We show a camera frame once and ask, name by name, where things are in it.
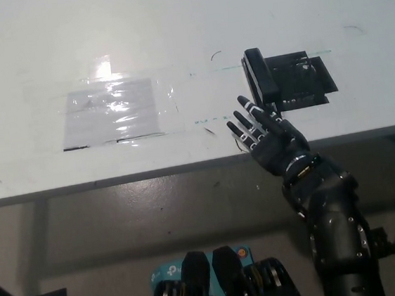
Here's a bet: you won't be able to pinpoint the white paper sheet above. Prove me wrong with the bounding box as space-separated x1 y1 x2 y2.
56 76 169 151

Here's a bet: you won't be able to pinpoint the teal router box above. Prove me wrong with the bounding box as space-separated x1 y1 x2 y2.
147 243 259 296

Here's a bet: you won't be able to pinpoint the black desk stapler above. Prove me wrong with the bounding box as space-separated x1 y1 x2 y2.
240 45 283 116

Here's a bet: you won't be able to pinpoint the clear plastic film sheet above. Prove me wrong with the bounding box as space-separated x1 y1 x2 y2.
18 44 219 160

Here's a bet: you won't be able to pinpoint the grey table leg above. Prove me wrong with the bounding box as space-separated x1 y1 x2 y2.
11 198 59 296

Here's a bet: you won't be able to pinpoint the black robot torso blocks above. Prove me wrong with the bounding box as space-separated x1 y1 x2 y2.
140 238 304 296

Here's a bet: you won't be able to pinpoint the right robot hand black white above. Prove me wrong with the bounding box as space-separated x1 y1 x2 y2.
224 89 313 181

